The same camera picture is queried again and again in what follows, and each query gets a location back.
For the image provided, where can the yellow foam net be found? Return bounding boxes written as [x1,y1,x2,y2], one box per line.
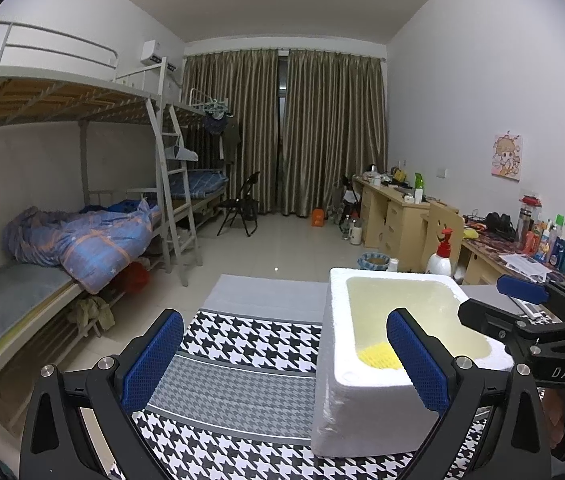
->
[357,342,404,371]

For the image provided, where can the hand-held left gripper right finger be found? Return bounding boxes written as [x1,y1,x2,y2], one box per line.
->
[387,308,552,480]

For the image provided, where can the grey mattress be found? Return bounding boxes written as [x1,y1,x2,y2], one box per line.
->
[0,262,83,376]

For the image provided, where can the white metal bunk bed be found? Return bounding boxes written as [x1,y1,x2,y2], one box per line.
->
[162,87,243,241]
[0,20,204,441]

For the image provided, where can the houndstooth tablecloth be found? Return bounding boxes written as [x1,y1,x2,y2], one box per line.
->
[130,274,563,480]

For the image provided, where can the white lotion bottle red pump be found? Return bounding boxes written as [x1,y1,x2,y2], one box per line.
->
[425,228,459,277]

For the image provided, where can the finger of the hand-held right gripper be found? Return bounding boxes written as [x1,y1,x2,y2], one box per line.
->
[496,274,565,321]
[457,298,531,343]

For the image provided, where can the yellow-green crumpled cloth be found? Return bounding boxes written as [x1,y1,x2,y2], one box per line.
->
[66,296,116,337]

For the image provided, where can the red lid thermos bottle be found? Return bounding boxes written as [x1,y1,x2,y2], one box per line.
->
[519,192,545,249]

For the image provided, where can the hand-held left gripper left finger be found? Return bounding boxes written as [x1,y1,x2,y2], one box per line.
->
[20,308,186,480]

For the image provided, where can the white foam box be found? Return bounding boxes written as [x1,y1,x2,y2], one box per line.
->
[311,267,516,458]

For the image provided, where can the wooden chair with smiley cutout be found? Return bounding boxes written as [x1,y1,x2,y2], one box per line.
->
[420,201,465,275]

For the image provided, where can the blue mattress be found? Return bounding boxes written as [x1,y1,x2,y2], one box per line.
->
[169,170,229,199]

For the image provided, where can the wooden desk with patterned cover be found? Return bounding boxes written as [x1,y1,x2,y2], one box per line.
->
[460,222,565,293]

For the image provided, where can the red bag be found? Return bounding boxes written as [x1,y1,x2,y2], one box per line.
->
[122,261,151,294]

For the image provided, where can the white air conditioner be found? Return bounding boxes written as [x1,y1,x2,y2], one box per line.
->
[140,39,183,72]

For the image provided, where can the dark hanging clothes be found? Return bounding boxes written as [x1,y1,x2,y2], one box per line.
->
[201,111,241,167]

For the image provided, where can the blue patterned quilt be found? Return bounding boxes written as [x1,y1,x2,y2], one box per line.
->
[2,204,163,295]

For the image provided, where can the black bag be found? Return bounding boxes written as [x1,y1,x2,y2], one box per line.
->
[484,212,517,241]

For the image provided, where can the black folding chair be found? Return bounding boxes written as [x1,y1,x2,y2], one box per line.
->
[216,171,261,238]

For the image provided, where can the row of toiletry bottles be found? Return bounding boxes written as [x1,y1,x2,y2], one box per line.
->
[523,214,565,275]

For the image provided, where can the white paper sheets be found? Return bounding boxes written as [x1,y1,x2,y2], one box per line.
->
[499,252,554,282]

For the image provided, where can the cartoon wall poster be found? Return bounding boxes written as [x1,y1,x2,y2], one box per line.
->
[491,132,524,180]

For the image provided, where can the brown curtain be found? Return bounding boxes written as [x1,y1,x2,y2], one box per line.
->
[182,50,283,212]
[281,49,389,219]

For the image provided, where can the blue basin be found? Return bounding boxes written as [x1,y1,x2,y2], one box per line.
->
[357,252,391,271]

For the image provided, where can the wooden desk with drawers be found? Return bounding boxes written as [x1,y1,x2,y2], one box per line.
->
[353,175,459,257]

